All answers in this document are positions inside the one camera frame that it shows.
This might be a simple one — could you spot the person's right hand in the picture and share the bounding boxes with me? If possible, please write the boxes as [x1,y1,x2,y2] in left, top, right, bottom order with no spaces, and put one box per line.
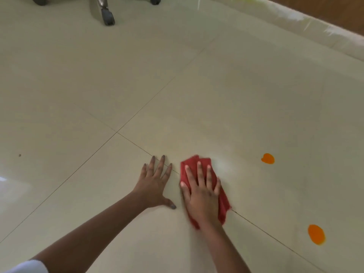
[180,161,222,225]

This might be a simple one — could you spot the person's left forearm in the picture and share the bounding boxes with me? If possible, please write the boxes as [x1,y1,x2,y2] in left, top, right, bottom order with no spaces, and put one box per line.
[31,192,148,273]

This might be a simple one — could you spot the large orange spill spot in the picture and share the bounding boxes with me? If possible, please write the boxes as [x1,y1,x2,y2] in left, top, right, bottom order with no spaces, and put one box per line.
[308,224,326,246]

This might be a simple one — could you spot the person's left hand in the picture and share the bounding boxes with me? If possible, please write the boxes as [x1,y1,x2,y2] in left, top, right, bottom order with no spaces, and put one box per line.
[133,155,177,210]

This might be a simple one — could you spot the red cleaning cloth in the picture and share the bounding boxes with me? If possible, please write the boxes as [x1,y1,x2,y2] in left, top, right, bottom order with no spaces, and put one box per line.
[180,155,232,230]

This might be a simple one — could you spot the person's right forearm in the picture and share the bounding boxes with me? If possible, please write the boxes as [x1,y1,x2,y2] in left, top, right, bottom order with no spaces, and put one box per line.
[198,220,252,273]

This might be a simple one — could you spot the white sleeve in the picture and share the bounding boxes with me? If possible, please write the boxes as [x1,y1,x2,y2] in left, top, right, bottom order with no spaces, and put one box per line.
[0,259,50,273]

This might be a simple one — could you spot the office chair base with castors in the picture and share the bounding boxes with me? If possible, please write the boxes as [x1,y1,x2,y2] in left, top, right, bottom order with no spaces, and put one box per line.
[31,0,161,26]

